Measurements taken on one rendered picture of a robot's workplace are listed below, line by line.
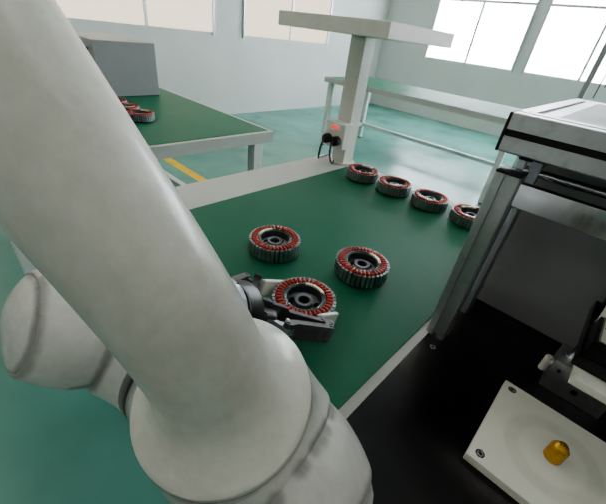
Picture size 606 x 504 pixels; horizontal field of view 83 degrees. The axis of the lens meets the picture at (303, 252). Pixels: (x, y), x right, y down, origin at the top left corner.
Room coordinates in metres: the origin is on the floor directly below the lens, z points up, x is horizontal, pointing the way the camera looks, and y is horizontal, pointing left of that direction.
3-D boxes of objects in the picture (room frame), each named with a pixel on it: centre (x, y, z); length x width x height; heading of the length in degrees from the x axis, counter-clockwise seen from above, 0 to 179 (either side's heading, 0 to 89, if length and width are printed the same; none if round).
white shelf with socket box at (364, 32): (1.18, -0.09, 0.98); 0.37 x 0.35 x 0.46; 50
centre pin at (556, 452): (0.23, -0.32, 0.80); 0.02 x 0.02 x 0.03
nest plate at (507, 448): (0.23, -0.32, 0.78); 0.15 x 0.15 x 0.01; 50
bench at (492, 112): (3.97, -1.07, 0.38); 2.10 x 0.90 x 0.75; 50
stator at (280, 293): (0.45, -0.01, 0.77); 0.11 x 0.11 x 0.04
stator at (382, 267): (0.59, -0.13, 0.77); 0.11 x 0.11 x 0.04
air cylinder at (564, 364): (0.34, -0.42, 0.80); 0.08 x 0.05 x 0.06; 50
